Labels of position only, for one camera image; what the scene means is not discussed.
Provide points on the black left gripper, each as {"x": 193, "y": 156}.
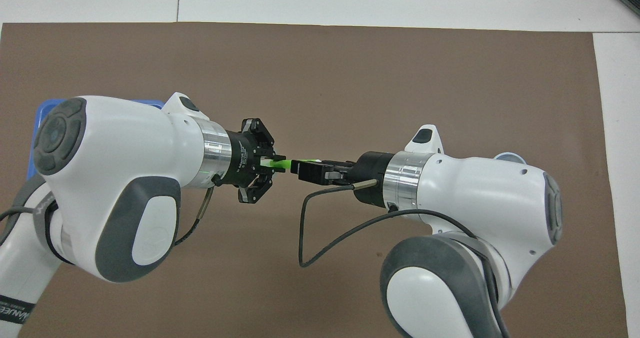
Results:
{"x": 242, "y": 160}

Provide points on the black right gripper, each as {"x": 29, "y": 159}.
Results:
{"x": 372, "y": 170}

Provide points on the green pen with white cap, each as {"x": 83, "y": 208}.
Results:
{"x": 280, "y": 164}

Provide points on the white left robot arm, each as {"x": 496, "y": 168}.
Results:
{"x": 130, "y": 148}

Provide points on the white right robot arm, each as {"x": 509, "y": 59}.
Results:
{"x": 475, "y": 193}

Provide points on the brown table mat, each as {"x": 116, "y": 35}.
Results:
{"x": 320, "y": 78}

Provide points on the translucent plastic cup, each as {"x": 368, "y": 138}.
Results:
{"x": 507, "y": 155}

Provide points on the blue plastic tray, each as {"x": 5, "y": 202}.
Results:
{"x": 42, "y": 110}

